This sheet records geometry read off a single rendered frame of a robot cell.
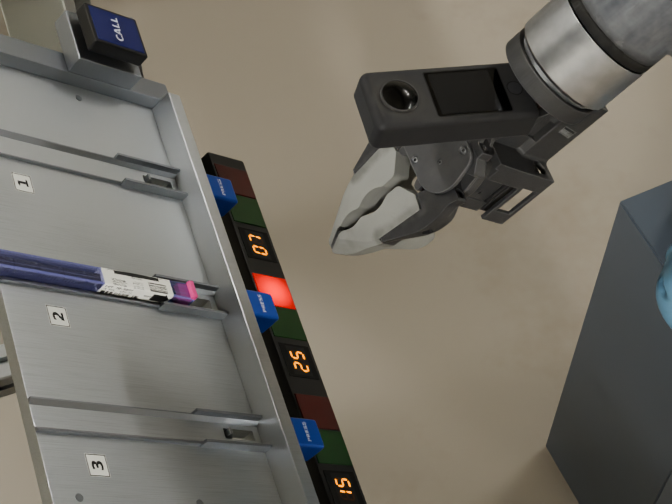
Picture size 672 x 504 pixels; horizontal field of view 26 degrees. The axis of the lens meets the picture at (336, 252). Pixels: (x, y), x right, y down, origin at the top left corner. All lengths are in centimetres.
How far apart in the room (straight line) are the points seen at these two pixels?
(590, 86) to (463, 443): 94
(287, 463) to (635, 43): 36
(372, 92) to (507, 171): 12
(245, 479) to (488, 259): 100
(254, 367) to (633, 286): 47
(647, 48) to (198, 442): 39
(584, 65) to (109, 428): 38
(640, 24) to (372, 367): 101
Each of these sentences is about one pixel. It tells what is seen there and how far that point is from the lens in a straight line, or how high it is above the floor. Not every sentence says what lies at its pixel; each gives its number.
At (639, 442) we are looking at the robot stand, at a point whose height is 28.
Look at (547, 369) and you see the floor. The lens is 187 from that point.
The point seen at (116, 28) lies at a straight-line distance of 114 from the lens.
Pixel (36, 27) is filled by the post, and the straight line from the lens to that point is 151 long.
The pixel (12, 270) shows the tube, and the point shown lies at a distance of 96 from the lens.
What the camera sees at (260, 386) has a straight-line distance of 103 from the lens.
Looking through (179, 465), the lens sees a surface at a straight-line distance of 96.
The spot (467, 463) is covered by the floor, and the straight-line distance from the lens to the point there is 181.
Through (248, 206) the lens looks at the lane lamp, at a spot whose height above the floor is 66.
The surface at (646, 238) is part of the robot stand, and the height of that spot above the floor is 55.
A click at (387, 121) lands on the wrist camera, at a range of 91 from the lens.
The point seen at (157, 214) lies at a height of 74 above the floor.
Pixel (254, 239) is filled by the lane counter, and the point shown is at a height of 66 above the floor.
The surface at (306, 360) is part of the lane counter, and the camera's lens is 113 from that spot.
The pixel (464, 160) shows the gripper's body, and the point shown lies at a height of 87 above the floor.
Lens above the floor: 166
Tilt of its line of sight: 59 degrees down
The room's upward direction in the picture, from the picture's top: straight up
